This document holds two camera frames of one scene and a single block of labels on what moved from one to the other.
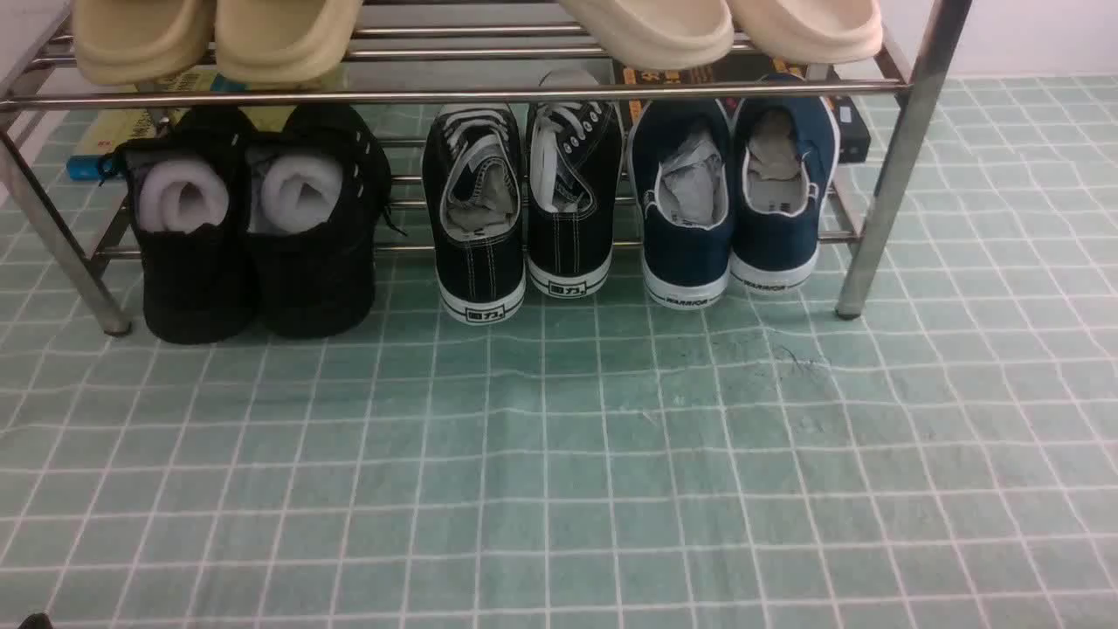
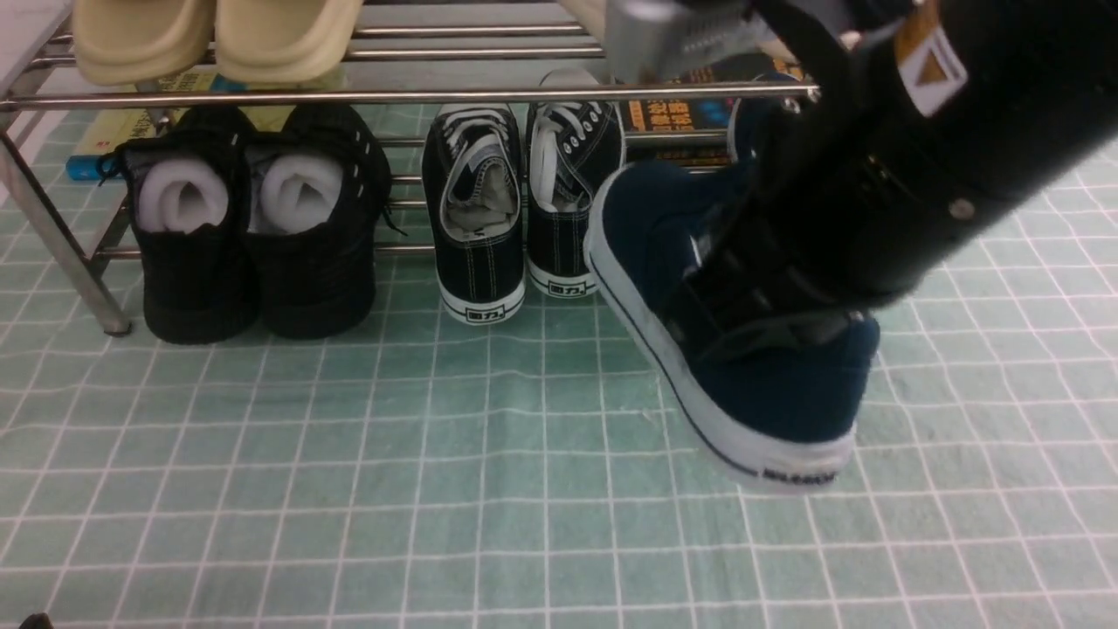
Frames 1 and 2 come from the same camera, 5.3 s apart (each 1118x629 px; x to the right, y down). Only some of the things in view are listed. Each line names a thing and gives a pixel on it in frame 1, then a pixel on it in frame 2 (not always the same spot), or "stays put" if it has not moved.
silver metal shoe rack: x=478 y=127 stays put
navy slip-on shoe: x=679 y=161 -> x=786 y=408
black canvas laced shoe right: x=574 y=138 stays put
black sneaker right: x=318 y=185 stays put
